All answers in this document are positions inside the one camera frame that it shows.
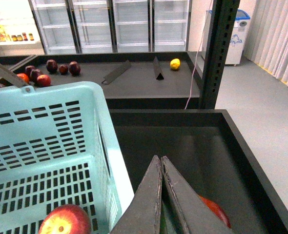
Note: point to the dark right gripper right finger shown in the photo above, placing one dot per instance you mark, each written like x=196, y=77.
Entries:
x=192, y=215

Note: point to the yellow lemon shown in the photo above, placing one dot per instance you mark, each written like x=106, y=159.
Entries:
x=175, y=64

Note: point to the red orange mango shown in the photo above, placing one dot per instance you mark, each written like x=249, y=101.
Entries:
x=217, y=210

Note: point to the light blue plastic basket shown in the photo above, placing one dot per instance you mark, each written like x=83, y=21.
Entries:
x=58, y=146

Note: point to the small dark red plum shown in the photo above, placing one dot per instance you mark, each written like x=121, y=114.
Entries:
x=63, y=69

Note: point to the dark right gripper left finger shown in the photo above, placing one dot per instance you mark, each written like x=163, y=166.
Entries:
x=143, y=216

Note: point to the white vertical blinds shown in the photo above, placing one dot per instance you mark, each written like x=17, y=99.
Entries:
x=267, y=41

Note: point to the black display tray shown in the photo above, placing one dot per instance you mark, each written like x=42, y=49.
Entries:
x=136, y=88
x=208, y=150

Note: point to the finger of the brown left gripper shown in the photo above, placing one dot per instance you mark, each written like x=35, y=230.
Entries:
x=11, y=77

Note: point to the small red apple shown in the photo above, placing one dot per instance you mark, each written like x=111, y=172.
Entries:
x=43, y=80

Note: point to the black perforated shelf post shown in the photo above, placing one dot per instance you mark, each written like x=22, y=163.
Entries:
x=220, y=29

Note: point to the white grocery shelf with jars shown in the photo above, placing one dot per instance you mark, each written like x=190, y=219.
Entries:
x=18, y=31

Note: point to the black triangular divider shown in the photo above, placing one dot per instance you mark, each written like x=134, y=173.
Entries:
x=157, y=69

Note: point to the red yellow apple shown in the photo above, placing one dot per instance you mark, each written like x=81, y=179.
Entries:
x=66, y=219

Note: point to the orange red tomato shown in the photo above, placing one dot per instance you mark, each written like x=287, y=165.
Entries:
x=24, y=77

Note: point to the black front display tray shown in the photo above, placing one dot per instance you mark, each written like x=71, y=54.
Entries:
x=208, y=150

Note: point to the glass door refrigerator row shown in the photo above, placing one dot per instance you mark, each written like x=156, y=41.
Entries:
x=112, y=26

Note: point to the flat black divider strip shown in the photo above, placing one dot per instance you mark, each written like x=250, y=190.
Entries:
x=109, y=78

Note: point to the black rear display tray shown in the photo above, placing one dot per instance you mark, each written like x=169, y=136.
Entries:
x=136, y=88

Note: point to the white chest freezer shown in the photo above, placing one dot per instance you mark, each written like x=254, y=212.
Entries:
x=237, y=39

